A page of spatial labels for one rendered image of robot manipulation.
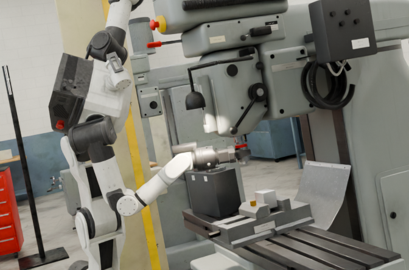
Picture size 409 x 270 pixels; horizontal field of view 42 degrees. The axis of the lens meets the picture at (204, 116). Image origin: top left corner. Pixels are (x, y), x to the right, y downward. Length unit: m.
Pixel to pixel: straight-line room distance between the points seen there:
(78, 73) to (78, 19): 1.59
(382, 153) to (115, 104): 1.04
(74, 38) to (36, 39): 7.37
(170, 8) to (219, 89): 0.33
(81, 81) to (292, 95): 0.79
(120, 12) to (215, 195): 0.87
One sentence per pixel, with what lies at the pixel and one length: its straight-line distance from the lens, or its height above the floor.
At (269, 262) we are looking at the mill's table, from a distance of 1.79.
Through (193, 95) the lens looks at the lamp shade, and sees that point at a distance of 1.86.
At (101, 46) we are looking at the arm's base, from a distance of 2.18.
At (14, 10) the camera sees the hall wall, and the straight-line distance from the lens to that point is 11.07.
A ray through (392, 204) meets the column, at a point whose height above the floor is 0.94.
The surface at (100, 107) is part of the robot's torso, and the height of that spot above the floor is 1.50.
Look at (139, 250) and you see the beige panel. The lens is 3.77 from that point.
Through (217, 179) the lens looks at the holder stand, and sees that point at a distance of 2.25.
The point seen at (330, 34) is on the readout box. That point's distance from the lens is 1.81.
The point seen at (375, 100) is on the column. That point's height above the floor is 1.34.
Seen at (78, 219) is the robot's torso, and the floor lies 1.04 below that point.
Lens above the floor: 1.50
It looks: 3 degrees down
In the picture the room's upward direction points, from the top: 10 degrees counter-clockwise
